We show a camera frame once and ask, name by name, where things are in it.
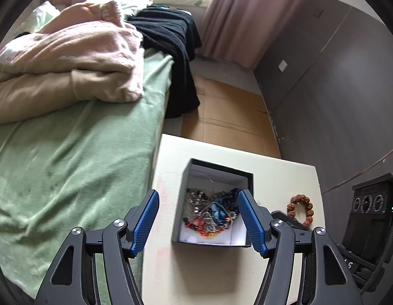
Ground black knitted blanket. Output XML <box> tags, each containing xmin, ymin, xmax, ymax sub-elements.
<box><xmin>125</xmin><ymin>5</ymin><xmax>202</xmax><ymax>118</ymax></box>

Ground black cable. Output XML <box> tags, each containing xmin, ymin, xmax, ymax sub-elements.
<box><xmin>359</xmin><ymin>193</ymin><xmax>393</xmax><ymax>294</ymax></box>

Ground green bed sheet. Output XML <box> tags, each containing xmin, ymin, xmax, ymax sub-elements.
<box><xmin>0</xmin><ymin>48</ymin><xmax>173</xmax><ymax>304</ymax></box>

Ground white wall switch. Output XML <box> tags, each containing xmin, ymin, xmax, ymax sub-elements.
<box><xmin>279</xmin><ymin>60</ymin><xmax>287</xmax><ymax>72</ymax></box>

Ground flattened cardboard sheets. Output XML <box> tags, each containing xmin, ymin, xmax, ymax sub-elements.
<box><xmin>181</xmin><ymin>75</ymin><xmax>281</xmax><ymax>158</ymax></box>

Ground pink fluffy blanket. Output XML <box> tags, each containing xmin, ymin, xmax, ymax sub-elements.
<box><xmin>0</xmin><ymin>0</ymin><xmax>144</xmax><ymax>125</ymax></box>

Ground red and orange bead bracelet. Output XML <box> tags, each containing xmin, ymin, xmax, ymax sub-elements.
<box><xmin>182</xmin><ymin>215</ymin><xmax>231</xmax><ymax>238</ymax></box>

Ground black jewelry box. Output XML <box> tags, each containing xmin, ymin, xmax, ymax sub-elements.
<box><xmin>172</xmin><ymin>158</ymin><xmax>254</xmax><ymax>248</ymax></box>

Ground blue braided cord bracelet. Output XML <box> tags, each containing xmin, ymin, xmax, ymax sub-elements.
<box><xmin>209</xmin><ymin>187</ymin><xmax>240</xmax><ymax>230</ymax></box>

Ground pink curtain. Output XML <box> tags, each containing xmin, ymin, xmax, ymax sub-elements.
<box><xmin>43</xmin><ymin>0</ymin><xmax>312</xmax><ymax>70</ymax></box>

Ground brown rudraksha bead bracelet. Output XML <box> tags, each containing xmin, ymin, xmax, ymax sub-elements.
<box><xmin>286</xmin><ymin>193</ymin><xmax>315</xmax><ymax>228</ymax></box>

